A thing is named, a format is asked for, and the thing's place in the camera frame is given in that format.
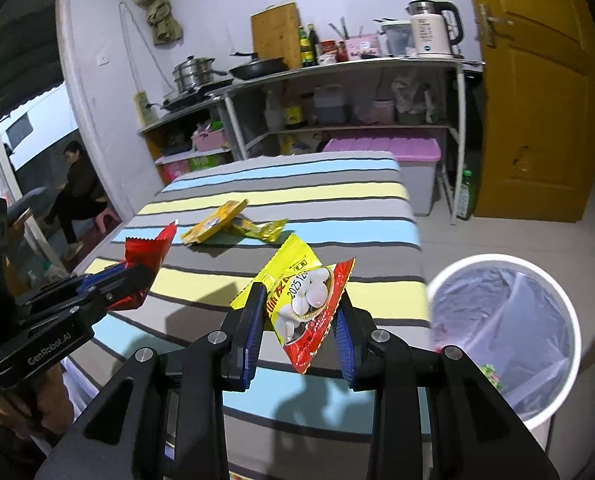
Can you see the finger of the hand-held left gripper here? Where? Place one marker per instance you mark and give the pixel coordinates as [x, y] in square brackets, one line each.
[127, 285]
[97, 277]

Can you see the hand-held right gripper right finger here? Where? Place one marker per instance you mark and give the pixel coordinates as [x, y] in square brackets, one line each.
[345, 345]

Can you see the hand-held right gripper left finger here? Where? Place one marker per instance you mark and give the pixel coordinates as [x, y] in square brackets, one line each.
[252, 360]

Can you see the red foil wrapper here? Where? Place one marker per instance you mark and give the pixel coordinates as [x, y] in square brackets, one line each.
[147, 250]

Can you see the yellow and red snack bag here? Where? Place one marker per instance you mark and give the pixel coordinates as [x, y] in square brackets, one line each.
[297, 305]

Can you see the clear plastic bin liner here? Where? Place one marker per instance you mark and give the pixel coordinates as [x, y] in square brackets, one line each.
[477, 320]

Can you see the green snack wrapper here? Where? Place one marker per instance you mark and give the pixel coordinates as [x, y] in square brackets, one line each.
[491, 376]

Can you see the white round trash bin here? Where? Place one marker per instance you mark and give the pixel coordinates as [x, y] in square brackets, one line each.
[542, 425]

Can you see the person's left hand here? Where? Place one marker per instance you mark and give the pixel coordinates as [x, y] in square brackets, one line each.
[42, 405]

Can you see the pink plastic stool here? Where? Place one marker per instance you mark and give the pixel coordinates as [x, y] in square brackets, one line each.
[102, 219]

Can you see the small yellow wrapper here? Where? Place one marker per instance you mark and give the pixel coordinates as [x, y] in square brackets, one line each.
[262, 230]

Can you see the pink and green carton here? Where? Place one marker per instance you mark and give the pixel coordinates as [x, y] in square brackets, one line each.
[197, 165]

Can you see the striped bed sheet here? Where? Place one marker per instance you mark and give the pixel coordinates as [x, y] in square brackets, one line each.
[302, 200]

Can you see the pink plastic basket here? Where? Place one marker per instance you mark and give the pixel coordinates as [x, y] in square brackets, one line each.
[210, 141]

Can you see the small metal shelf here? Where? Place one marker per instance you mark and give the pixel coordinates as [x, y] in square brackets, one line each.
[177, 116]

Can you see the green glass bottle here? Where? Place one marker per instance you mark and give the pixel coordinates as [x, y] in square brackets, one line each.
[466, 200]

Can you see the pink-lid storage box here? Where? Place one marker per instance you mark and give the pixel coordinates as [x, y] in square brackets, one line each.
[377, 147]

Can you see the black induction cooker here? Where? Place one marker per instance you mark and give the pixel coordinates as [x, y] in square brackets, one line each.
[197, 95]

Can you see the steel steamer pot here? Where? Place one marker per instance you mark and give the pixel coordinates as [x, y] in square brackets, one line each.
[192, 75]

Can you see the pink plastic bucket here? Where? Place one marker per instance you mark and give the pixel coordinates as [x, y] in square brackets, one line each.
[382, 112]

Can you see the cooking oil bottle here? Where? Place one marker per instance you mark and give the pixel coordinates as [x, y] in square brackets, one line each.
[293, 112]

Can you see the translucent plastic jug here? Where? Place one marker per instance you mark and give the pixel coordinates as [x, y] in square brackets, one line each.
[330, 105]

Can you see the black frying pan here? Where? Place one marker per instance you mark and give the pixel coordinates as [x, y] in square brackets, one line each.
[257, 67]

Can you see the crumpled plastic bags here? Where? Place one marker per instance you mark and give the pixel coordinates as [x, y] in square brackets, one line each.
[410, 97]

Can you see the green hanging cloth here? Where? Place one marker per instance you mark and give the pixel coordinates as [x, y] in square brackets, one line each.
[157, 10]

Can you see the large metal shelf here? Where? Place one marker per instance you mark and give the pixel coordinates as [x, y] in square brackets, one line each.
[357, 62]

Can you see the wooden cutting board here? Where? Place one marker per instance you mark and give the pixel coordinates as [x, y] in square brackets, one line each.
[275, 35]

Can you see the yellow-label oil bottle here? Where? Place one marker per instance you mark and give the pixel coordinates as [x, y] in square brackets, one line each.
[305, 52]

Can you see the red sauce jar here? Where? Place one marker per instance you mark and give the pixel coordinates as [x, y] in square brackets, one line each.
[328, 52]

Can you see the pink utensil box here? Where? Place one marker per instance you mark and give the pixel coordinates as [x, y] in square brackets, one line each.
[362, 46]

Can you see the dark sauce bottle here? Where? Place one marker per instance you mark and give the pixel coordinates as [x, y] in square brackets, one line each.
[314, 45]

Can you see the yellow wooden door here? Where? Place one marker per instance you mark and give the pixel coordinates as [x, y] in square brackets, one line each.
[537, 110]

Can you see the clear plastic container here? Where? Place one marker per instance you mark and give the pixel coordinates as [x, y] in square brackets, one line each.
[396, 40]

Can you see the bundle of chopsticks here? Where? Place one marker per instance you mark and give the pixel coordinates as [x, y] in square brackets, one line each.
[340, 29]

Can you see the white electric kettle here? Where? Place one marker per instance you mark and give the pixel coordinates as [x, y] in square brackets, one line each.
[430, 35]

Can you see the wall power strip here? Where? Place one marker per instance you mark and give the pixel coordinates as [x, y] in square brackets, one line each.
[140, 107]

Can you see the white wall switch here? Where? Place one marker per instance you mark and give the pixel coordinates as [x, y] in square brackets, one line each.
[103, 59]

